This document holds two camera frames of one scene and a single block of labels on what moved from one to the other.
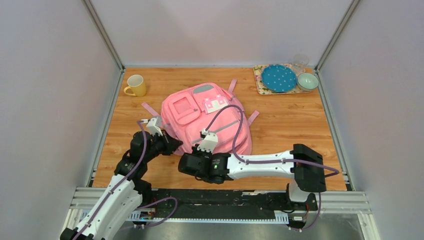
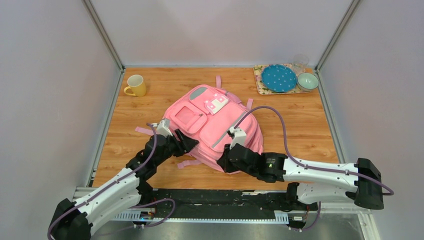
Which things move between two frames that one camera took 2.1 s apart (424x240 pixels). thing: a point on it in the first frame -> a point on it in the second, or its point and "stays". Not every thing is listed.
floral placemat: [262, 90] stays
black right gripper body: [200, 153] -> [229, 167]
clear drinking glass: [300, 63] stays
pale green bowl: [307, 81] stays
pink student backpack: [186, 110] -> [249, 122]
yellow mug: [136, 83] stays
